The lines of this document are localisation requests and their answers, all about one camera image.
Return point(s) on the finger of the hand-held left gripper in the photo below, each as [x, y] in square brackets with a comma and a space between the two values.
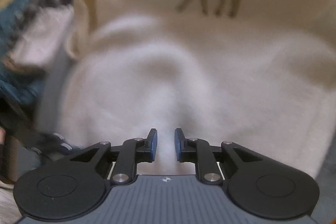
[52, 145]

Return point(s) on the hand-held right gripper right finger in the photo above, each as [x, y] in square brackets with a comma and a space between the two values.
[178, 145]

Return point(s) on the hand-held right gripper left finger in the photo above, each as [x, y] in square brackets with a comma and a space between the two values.
[153, 142]

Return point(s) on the white shirt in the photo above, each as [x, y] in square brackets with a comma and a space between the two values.
[39, 35]

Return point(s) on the cream fleece sweater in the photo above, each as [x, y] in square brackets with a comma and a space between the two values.
[183, 69]

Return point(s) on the grey bed blanket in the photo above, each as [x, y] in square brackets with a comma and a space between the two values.
[51, 87]

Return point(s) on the teal pillow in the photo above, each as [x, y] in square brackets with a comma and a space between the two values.
[31, 3]

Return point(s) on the plaid shirt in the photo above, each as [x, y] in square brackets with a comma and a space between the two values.
[42, 1]

